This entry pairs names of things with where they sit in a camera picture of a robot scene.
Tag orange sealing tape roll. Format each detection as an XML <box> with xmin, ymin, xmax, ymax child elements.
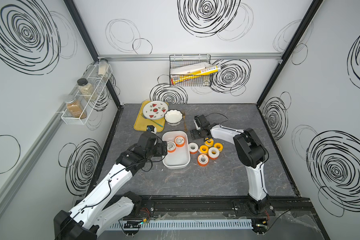
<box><xmin>167</xmin><ymin>141</ymin><xmax>177</xmax><ymax>153</ymax></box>
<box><xmin>175</xmin><ymin>136</ymin><xmax>186</xmax><ymax>148</ymax></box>
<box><xmin>208</xmin><ymin>147</ymin><xmax>220</xmax><ymax>160</ymax></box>

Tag white plastic storage box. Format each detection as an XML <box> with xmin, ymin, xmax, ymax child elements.
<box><xmin>162</xmin><ymin>131</ymin><xmax>191</xmax><ymax>170</ymax></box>

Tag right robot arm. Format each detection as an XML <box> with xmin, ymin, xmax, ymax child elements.
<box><xmin>191</xmin><ymin>115</ymin><xmax>270</xmax><ymax>212</ymax></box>

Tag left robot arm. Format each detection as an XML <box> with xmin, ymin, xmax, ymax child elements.
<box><xmin>54</xmin><ymin>132</ymin><xmax>168</xmax><ymax>240</ymax></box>

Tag yellow tape roll loose end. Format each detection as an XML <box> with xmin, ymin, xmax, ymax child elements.
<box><xmin>205</xmin><ymin>139</ymin><xmax>214</xmax><ymax>148</ymax></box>

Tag yellow tape roll left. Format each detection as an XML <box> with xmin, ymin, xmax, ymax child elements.
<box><xmin>199</xmin><ymin>145</ymin><xmax>209</xmax><ymax>155</ymax></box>

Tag yellow tape roll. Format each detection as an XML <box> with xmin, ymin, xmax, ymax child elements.
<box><xmin>214</xmin><ymin>143</ymin><xmax>224</xmax><ymax>152</ymax></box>
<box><xmin>199</xmin><ymin>145</ymin><xmax>209</xmax><ymax>155</ymax></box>

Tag orange tape roll beside box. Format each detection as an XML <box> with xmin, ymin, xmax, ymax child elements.
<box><xmin>189</xmin><ymin>143</ymin><xmax>199</xmax><ymax>154</ymax></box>

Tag yellow tape roll right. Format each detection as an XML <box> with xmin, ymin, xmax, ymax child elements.
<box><xmin>214</xmin><ymin>143</ymin><xmax>224</xmax><ymax>152</ymax></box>

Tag orange tape roll front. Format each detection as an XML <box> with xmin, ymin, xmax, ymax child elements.
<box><xmin>197</xmin><ymin>154</ymin><xmax>209</xmax><ymax>167</ymax></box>

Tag yellow white foil box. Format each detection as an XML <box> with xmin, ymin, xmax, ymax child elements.
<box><xmin>170</xmin><ymin>62</ymin><xmax>221</xmax><ymax>85</ymax></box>

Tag gold ornate fork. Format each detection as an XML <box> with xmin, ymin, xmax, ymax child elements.
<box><xmin>182</xmin><ymin>111</ymin><xmax>188</xmax><ymax>133</ymax></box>

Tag yellow plastic tray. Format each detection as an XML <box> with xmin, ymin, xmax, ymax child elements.
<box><xmin>134</xmin><ymin>100</ymin><xmax>166</xmax><ymax>132</ymax></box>

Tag white scalloped bowl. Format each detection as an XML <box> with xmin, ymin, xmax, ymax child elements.
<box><xmin>165</xmin><ymin>110</ymin><xmax>183</xmax><ymax>126</ymax></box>

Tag watermelon pattern plate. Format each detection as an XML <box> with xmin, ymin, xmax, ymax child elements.
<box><xmin>142</xmin><ymin>101</ymin><xmax>169</xmax><ymax>120</ymax></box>

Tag spice jar brown contents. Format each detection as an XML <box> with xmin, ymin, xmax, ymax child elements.
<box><xmin>65</xmin><ymin>95</ymin><xmax>87</xmax><ymax>119</ymax></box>

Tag spice jar black lid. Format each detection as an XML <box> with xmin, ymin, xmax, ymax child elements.
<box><xmin>77</xmin><ymin>78</ymin><xmax>98</xmax><ymax>102</ymax></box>

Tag spice jar far white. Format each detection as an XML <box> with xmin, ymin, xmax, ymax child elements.
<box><xmin>98</xmin><ymin>58</ymin><xmax>109</xmax><ymax>77</ymax></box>

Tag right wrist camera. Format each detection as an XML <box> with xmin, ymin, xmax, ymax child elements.
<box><xmin>194</xmin><ymin>116</ymin><xmax>200</xmax><ymax>130</ymax></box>

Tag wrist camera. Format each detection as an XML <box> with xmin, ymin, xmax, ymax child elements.
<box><xmin>194</xmin><ymin>116</ymin><xmax>200</xmax><ymax>130</ymax></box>
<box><xmin>146</xmin><ymin>125</ymin><xmax>157</xmax><ymax>134</ymax></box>

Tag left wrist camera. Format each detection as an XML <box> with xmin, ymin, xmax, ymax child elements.
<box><xmin>146</xmin><ymin>125</ymin><xmax>157</xmax><ymax>134</ymax></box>

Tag black wire wall basket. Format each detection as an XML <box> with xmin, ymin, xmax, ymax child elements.
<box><xmin>169</xmin><ymin>54</ymin><xmax>211</xmax><ymax>87</ymax></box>

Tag white wire spice rack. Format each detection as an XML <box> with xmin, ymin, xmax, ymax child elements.
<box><xmin>61</xmin><ymin>62</ymin><xmax>113</xmax><ymax>130</ymax></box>

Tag white slotted cable duct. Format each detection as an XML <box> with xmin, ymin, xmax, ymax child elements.
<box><xmin>107</xmin><ymin>219</ymin><xmax>253</xmax><ymax>231</ymax></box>

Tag silver horizontal wall rail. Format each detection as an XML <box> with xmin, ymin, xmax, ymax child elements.
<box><xmin>98</xmin><ymin>53</ymin><xmax>283</xmax><ymax>62</ymax></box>

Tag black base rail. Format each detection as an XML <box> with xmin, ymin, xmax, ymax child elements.
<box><xmin>127</xmin><ymin>196</ymin><xmax>314</xmax><ymax>219</ymax></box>

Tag black vertical frame post left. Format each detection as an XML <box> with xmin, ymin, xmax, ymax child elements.
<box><xmin>64</xmin><ymin>0</ymin><xmax>124</xmax><ymax>109</ymax></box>

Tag black vertical frame post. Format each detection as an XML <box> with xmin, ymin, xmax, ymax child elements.
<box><xmin>64</xmin><ymin>0</ymin><xmax>124</xmax><ymax>109</ymax></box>
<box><xmin>256</xmin><ymin>0</ymin><xmax>324</xmax><ymax>108</ymax></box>

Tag silver left wall rail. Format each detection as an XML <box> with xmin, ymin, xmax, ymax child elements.
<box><xmin>0</xmin><ymin>86</ymin><xmax>72</xmax><ymax>217</ymax></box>

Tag black vertical frame post right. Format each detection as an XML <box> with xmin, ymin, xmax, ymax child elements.
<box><xmin>256</xmin><ymin>0</ymin><xmax>324</xmax><ymax>108</ymax></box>

